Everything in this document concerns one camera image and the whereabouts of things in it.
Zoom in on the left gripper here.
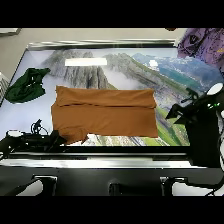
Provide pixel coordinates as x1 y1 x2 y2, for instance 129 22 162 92
47 129 70 152

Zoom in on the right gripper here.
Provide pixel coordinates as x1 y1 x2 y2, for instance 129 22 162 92
165 103 190 126

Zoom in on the brown T-shirt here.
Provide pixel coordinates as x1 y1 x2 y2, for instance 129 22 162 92
50 85 160 146

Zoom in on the dark green garment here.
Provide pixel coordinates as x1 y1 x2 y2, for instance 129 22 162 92
4 67 52 104

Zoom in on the purple garment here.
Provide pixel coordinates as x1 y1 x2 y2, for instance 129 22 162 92
176 27 224 73

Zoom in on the black cable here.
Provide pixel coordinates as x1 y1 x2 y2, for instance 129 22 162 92
30 118 49 136

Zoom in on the silver frame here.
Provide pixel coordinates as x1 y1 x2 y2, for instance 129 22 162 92
0 39 224 197

